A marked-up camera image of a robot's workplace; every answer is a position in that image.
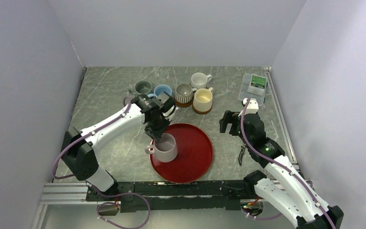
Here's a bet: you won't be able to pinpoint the brown coaster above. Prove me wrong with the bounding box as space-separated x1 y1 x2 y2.
175 99 193 108
192 106 212 115

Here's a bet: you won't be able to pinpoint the grey-green mug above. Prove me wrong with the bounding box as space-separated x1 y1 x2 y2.
128 80 153 96

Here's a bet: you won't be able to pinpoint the clear plastic parts box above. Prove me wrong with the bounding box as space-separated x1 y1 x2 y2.
238 73 268 106

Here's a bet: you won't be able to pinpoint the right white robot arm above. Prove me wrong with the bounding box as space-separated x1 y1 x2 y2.
219 110 344 229

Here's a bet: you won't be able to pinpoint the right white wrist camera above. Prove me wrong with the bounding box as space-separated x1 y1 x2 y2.
240 98 259 115

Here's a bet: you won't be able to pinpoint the grey ribbed mug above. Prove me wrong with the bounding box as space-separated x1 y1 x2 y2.
174 83 198 104

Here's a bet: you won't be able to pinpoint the blue mug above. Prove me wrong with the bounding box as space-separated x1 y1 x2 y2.
147 84 173 98

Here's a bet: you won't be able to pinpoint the black handled pliers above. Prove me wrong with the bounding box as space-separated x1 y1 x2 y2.
238 144 246 166

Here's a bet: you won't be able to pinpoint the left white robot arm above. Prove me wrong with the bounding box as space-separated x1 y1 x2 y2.
51 92 176 200

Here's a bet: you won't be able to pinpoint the white mug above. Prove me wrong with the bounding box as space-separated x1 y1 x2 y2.
190 73 213 89

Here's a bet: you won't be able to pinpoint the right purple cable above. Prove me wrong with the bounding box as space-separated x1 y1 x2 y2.
240 97 338 229

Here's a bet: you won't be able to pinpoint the cream yellow mug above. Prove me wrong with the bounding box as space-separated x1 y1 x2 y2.
192 87 214 111

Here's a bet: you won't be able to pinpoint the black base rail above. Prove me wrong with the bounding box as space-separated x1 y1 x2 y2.
86 180 257 213

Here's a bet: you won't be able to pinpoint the lilac mug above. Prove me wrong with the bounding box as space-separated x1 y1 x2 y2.
144 133 178 163

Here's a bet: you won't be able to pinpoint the red round tray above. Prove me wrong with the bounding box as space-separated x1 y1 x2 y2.
149 123 214 184

